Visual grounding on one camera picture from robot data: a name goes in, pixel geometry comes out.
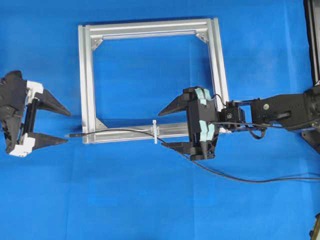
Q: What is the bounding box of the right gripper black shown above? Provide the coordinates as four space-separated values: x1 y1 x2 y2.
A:
158 86 220 160

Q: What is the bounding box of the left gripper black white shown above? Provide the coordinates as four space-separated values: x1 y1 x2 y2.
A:
0 70 72 157

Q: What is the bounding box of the thin black wire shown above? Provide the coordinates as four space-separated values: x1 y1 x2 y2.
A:
64 127 320 183

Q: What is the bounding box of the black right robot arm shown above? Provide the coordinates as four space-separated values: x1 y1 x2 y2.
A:
159 86 320 161

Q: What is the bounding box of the white zip tie loop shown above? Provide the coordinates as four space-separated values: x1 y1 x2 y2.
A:
152 119 158 144

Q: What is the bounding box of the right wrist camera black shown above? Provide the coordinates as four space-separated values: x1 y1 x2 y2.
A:
219 100 246 123

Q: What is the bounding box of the aluminium extrusion frame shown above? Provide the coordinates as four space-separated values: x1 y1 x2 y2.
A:
78 18 230 144

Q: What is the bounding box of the black rail at right edge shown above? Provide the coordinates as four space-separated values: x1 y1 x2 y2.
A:
303 0 320 86

